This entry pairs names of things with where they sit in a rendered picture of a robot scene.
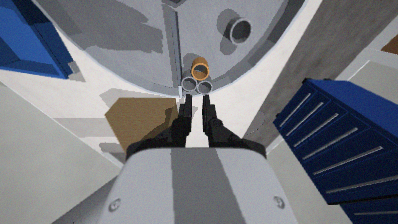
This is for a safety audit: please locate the bronze bushing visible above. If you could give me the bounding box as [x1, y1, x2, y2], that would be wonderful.
[192, 57, 209, 80]

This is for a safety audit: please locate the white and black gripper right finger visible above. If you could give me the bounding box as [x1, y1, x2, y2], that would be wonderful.
[202, 94, 267, 159]

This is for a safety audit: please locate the grey cylinder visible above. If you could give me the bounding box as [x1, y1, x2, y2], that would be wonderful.
[197, 75, 213, 95]
[225, 17, 253, 45]
[181, 70, 198, 91]

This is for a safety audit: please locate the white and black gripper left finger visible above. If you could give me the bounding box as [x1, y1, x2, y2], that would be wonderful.
[126, 94, 192, 160]

